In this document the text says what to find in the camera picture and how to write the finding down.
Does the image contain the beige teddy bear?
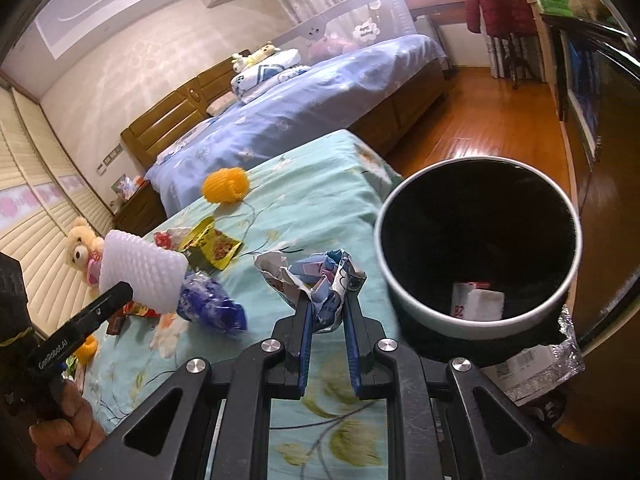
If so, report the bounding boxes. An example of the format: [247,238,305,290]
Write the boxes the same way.
[66,216,107,288]

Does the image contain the colourful box on nightstand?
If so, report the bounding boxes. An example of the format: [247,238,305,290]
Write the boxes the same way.
[111,174,146,203]

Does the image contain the yellow snack packet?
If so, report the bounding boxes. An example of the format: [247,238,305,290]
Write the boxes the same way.
[180,216,244,272]

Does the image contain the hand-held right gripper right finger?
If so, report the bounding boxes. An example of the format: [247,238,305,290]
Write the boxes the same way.
[341,294,563,480]

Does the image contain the wooden nightstand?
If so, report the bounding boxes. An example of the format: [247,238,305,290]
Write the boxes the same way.
[112,182,167,238]

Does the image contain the blue white paper wrapper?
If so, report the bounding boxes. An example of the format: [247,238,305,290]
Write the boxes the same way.
[254,249,367,333]

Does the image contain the blue plastic bag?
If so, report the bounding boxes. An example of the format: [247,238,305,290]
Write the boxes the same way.
[176,270,248,333]

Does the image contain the red clear snack wrapper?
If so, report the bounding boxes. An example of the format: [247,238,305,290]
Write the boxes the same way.
[152,227,188,252]

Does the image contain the person's left hand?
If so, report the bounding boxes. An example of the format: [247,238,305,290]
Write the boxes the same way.
[28,379,108,479]

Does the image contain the flat dark screen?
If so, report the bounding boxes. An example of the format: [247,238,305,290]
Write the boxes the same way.
[561,30,604,160]

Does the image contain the yellow plush toy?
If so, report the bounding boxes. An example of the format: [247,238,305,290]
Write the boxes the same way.
[231,41,279,72]

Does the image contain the grey mesh bed guard rail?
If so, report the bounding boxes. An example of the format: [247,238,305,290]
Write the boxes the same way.
[272,0,418,61]

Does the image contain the dark wooden cabinet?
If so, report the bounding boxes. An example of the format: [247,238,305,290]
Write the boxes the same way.
[542,12,640,351]

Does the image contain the bed with blue duvet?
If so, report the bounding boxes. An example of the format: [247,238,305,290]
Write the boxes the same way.
[145,34,446,213]

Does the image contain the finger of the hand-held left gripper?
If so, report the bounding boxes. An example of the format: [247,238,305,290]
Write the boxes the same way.
[64,281,136,342]

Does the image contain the wall switch panel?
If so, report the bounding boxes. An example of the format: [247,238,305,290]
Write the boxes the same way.
[95,142,124,173]

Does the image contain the dark wooden coat stand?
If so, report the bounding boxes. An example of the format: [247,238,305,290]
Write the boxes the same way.
[500,32,534,91]

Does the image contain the round grey waste bin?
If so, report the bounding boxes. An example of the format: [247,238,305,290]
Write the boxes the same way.
[372,157,583,367]

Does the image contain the small orange toy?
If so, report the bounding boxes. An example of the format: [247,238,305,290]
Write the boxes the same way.
[75,335,99,364]

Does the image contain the wooden bed frame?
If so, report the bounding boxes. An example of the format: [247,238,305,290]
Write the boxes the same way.
[120,49,457,171]

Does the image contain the silver foil bag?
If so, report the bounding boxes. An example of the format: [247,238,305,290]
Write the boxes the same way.
[502,306,586,404]

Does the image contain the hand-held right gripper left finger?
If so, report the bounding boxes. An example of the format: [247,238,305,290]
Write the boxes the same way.
[67,292,316,480]

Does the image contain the cream slatted wardrobe door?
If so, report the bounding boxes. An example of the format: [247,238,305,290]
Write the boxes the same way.
[0,85,118,331]

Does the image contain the blue white patterned pillow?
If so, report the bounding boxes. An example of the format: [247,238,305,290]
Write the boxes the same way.
[230,49,312,105]

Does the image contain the white red printed box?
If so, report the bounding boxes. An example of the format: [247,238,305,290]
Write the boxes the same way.
[451,281,506,322]

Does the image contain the pink plush toy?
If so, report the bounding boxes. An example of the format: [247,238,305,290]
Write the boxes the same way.
[307,30,362,61]

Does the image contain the yellow knitted ball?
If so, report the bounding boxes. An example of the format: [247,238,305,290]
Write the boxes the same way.
[201,167,250,205]

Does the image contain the white foam net sleeve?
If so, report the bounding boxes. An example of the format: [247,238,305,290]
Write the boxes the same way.
[97,230,188,313]

